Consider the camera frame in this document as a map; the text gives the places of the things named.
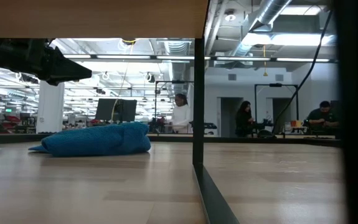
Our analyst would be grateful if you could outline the red storage bins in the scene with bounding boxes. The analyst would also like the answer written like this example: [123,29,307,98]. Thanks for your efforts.
[0,114,21,133]

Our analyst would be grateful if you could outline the wooden shelf board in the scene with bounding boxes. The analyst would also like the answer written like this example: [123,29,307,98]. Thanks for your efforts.
[0,0,209,39]

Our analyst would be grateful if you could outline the black table frame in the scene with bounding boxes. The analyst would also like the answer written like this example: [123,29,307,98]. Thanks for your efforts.
[0,132,343,149]

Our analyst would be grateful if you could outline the black shelf frame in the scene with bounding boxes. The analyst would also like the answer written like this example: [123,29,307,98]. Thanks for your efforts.
[191,37,240,224]

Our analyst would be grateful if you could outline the blue terry cloth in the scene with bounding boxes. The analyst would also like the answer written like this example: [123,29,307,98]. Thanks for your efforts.
[28,122,152,157]

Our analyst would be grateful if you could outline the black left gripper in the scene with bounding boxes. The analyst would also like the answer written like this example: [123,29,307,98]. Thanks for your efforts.
[0,37,93,87]

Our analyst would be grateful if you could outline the white pillar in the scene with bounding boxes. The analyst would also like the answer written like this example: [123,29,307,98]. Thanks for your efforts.
[35,79,65,134]

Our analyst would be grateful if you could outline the dark background monitor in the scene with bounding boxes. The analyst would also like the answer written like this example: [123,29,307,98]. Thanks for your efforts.
[95,98,138,123]

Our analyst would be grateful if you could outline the person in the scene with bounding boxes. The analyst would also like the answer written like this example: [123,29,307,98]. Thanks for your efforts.
[168,93,193,134]
[306,100,340,131]
[235,100,256,138]

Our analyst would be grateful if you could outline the hanging yellow cord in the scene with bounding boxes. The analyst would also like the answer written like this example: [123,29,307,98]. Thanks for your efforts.
[262,45,268,77]

